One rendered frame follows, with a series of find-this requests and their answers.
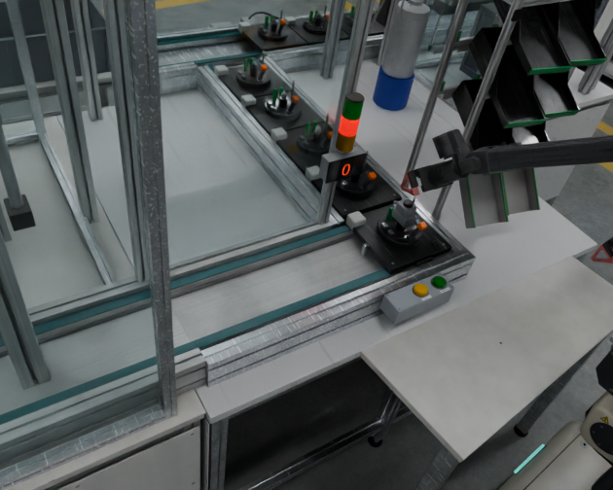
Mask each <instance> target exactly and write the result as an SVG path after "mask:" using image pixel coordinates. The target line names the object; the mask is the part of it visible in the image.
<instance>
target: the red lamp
mask: <svg viewBox="0 0 613 490"><path fill-rule="evenodd" d="M359 122H360V119H359V120H356V121H351V120H348V119H346V118H344V117H343V115H342V116H341V121H340V126H339V133H340V134H342V135H344V136H348V137H351V136H354V135H356V134H357V130H358V125H359Z"/></svg>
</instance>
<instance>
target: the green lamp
mask: <svg viewBox="0 0 613 490"><path fill-rule="evenodd" d="M363 104H364V101H363V102H361V103H352V102H349V101H348V100H347V99H346V98H344V103H343V111H342V115H343V117H344V118H346V119H348V120H351V121H356V120H359V119H360V117H361V113H362V108H363Z"/></svg>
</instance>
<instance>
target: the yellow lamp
mask: <svg viewBox="0 0 613 490"><path fill-rule="evenodd" d="M355 139H356V135H354V136H351V137H348V136H344V135H342V134H340V133H339V132H338V136H337V141H336V148H337V149H338V150H339V151H341V152H345V153H348V152H351V151H352V150H353V147H354V143H355Z"/></svg>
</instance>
